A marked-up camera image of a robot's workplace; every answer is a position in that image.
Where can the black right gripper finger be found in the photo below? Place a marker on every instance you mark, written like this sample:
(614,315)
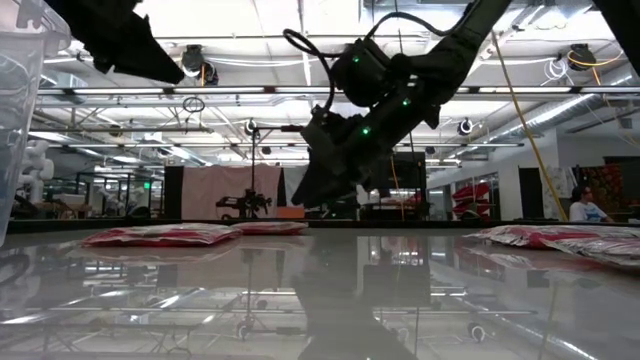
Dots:
(325,190)

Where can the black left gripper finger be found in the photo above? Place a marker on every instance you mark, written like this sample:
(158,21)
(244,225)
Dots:
(135,55)

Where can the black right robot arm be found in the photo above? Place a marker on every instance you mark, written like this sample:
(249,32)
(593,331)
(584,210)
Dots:
(450,50)

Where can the grey curtain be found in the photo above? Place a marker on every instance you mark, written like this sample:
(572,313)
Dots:
(295,180)

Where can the orange box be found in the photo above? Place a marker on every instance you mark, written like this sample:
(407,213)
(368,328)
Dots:
(290,213)

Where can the black monitor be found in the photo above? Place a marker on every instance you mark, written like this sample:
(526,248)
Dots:
(410,172)

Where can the black cart under monitor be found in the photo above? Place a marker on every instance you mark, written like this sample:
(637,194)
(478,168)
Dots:
(400,210)

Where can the pink curtain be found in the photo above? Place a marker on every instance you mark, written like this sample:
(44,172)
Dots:
(225,190)

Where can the red storage bin rack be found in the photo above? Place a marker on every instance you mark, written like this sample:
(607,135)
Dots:
(470,195)

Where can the clear plastic bin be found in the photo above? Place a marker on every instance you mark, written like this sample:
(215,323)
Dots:
(15,125)

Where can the black partition panel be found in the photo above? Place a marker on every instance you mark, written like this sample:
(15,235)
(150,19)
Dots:
(173,192)

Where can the black door panel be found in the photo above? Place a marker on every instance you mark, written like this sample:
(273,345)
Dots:
(530,192)

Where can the white patterned cloth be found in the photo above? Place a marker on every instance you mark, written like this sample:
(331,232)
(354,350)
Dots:
(560,185)

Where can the person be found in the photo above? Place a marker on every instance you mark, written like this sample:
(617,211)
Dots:
(582,212)

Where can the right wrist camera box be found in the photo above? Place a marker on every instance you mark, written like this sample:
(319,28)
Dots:
(335,119)

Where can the black framed glass enclosure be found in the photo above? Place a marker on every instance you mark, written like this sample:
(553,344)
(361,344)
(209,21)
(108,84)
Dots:
(120,200)

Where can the silver ventilation duct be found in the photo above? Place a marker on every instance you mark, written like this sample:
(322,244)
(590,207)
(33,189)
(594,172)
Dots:
(550,112)

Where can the colourful wall hanging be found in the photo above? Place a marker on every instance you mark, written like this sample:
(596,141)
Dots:
(600,185)

